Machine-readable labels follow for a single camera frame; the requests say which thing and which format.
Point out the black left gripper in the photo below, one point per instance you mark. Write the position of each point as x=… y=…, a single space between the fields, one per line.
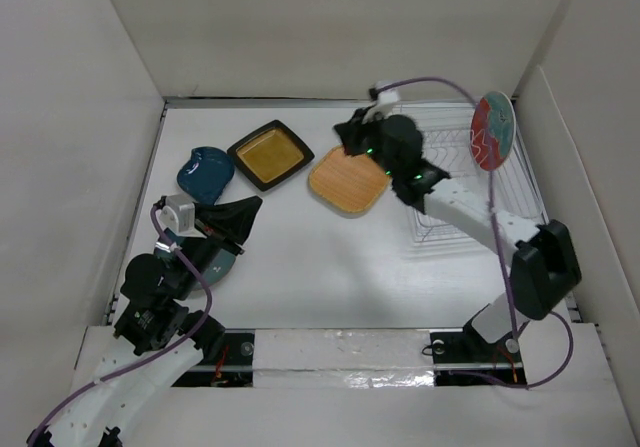
x=230 y=221

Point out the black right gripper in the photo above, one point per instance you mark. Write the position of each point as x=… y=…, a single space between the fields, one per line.
x=352 y=132

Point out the woven bamboo tray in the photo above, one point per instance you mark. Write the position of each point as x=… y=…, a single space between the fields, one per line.
x=349 y=184

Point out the dark blue leaf dish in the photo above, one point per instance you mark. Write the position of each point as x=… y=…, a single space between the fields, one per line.
x=206 y=174

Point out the square black yellow plate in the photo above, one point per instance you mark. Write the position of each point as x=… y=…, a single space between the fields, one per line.
x=270 y=155

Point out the round teal red plate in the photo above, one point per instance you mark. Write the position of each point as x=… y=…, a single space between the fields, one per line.
x=493 y=130

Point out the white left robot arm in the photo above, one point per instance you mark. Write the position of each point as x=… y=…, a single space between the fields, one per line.
x=166 y=328

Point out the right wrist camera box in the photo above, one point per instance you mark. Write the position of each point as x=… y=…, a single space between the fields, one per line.
x=383 y=101

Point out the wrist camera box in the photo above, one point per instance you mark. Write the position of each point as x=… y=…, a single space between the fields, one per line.
x=383 y=101
x=177 y=213

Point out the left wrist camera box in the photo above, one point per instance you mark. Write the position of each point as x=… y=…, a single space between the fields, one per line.
x=177 y=213

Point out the white wire dish rack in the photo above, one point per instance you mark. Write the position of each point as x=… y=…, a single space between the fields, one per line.
x=446 y=129

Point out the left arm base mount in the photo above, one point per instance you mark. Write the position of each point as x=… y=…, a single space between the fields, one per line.
x=231 y=367

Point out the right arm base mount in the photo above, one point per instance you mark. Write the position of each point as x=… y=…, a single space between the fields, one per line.
x=461 y=360

